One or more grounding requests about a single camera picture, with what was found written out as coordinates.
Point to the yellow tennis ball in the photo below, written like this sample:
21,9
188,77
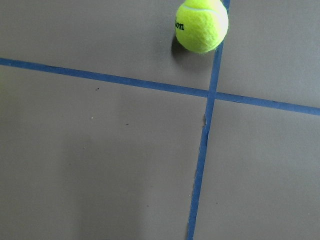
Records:
201,25

